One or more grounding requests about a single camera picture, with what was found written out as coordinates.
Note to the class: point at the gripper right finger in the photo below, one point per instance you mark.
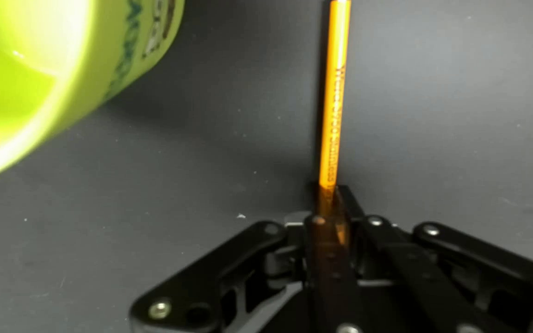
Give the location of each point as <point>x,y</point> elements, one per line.
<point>414,263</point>

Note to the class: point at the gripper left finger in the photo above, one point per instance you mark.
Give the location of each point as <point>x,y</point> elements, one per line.
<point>229,268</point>

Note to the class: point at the orange pencil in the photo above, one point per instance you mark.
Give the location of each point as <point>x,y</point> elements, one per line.
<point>336,92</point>

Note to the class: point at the yellow-green printed cup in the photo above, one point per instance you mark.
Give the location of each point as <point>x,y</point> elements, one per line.
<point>30,69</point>

